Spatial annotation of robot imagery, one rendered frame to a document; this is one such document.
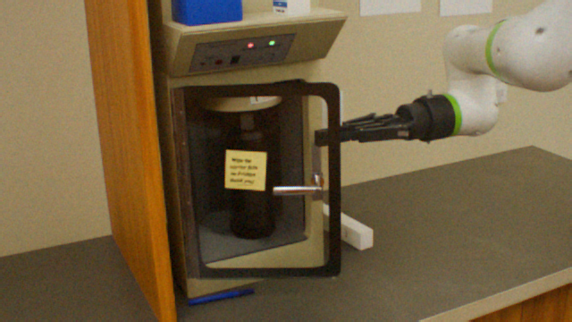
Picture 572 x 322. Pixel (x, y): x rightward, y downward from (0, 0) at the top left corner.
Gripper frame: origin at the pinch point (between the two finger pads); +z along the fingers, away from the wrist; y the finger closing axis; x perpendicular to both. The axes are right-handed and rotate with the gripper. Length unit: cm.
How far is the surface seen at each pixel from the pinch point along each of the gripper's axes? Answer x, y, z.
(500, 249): 34, 3, -43
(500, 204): 34, -18, -62
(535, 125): 28, -55, -112
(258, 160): 3.5, -3.3, 14.1
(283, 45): -17.5, -4.5, 7.4
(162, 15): -24.2, -11.8, 28.0
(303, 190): 7.9, 4.9, 8.9
